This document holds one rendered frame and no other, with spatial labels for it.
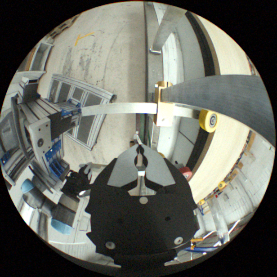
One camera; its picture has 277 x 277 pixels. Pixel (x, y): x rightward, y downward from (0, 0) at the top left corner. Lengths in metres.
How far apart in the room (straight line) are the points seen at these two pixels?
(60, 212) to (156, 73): 0.63
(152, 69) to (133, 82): 0.71
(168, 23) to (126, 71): 0.95
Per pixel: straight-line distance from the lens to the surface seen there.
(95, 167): 0.38
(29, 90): 0.54
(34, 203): 0.42
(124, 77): 1.14
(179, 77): 0.55
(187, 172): 0.36
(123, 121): 1.12
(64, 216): 0.32
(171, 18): 0.30
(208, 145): 0.35
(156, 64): 0.43
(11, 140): 0.44
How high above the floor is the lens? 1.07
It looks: 62 degrees down
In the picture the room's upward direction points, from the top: 179 degrees clockwise
